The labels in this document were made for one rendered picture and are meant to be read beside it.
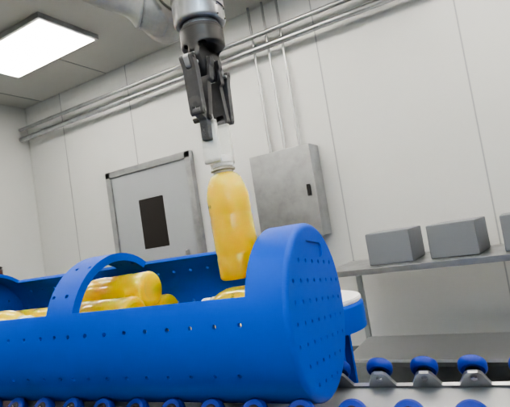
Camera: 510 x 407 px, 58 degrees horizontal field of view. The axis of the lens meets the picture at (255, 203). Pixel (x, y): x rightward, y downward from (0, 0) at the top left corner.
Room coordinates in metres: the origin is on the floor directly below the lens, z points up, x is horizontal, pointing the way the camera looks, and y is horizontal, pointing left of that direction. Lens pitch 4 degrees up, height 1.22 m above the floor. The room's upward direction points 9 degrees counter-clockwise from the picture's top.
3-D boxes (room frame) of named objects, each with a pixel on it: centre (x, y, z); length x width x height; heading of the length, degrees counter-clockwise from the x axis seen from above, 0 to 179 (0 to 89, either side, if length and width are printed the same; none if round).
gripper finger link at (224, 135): (0.79, 0.04, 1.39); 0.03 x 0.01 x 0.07; 66
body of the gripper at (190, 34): (0.77, 0.05, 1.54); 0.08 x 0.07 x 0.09; 156
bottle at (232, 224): (0.77, 0.04, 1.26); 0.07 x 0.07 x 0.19
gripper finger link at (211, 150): (0.75, 0.06, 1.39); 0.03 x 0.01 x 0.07; 66
